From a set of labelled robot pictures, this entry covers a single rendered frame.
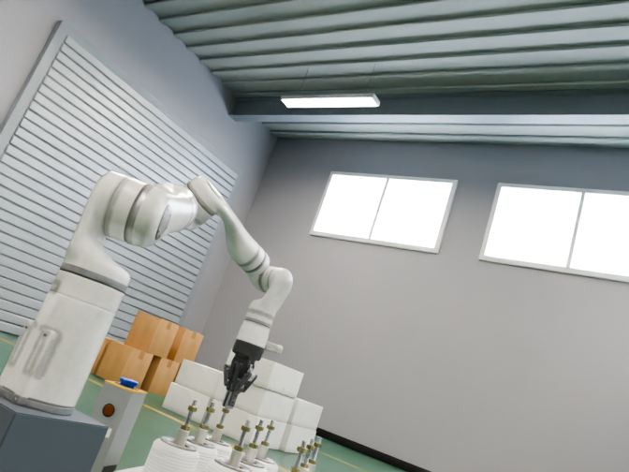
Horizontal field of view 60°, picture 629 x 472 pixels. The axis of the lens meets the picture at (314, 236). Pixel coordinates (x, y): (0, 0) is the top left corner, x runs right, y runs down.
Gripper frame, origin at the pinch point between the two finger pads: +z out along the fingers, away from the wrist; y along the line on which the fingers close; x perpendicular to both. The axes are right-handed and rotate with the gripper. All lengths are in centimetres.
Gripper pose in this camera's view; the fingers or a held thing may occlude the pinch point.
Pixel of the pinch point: (229, 399)
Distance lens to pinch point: 140.0
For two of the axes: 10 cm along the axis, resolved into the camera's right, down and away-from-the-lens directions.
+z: -3.2, 9.1, -2.7
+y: 6.1, -0.2, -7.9
